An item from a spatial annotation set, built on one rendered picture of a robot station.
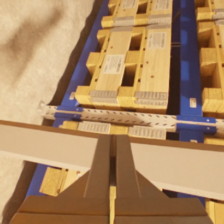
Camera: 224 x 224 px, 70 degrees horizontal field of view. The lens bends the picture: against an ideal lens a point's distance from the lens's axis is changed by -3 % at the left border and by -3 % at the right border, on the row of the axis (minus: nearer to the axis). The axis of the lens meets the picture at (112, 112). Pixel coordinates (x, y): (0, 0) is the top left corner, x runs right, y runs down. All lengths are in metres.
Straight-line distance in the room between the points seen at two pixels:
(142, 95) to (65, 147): 0.93
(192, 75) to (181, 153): 1.16
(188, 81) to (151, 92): 0.31
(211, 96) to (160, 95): 0.31
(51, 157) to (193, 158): 0.18
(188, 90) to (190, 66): 0.22
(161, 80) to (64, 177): 0.89
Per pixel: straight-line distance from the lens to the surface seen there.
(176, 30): 3.46
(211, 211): 0.98
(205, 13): 1.82
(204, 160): 0.21
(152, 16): 1.79
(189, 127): 1.11
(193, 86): 1.28
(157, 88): 1.16
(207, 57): 1.39
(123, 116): 1.14
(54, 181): 1.08
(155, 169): 0.21
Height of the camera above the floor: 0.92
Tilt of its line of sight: 16 degrees down
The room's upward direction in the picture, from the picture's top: 95 degrees clockwise
